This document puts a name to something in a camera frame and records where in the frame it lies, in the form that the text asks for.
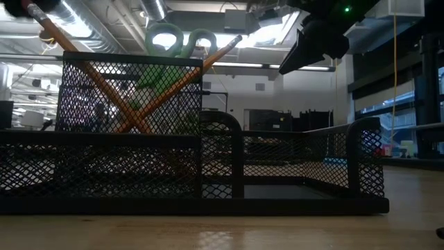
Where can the silver ventilation duct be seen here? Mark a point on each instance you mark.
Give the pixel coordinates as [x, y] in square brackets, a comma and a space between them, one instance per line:
[154, 8]

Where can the blue sticky note pad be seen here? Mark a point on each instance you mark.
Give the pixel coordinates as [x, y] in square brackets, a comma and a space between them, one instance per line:
[334, 160]

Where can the black background monitor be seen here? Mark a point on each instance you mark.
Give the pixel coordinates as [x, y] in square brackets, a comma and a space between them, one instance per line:
[6, 114]

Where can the black background cabinets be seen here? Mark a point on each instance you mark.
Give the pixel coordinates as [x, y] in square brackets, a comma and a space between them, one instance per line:
[270, 119]

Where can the black mesh desk organizer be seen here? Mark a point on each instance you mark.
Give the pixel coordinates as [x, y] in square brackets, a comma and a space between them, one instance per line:
[239, 156]

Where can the ceiling light strip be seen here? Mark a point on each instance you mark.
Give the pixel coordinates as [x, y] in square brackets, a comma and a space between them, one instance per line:
[243, 65]

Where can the black background pillar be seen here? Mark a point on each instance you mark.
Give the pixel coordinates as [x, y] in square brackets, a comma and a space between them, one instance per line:
[429, 97]

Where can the black aluminium table frame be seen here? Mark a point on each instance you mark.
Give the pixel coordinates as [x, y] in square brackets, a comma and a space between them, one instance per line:
[416, 164]

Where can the grey ceiling box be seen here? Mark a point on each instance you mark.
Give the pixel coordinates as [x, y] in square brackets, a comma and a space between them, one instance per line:
[239, 21]

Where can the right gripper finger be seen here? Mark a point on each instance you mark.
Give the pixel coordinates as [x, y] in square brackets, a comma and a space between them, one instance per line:
[322, 40]

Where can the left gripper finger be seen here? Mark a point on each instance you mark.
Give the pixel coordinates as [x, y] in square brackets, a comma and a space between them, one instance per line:
[50, 5]
[10, 7]

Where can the orange pencil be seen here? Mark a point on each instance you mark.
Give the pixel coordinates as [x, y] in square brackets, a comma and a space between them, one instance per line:
[59, 36]
[222, 51]

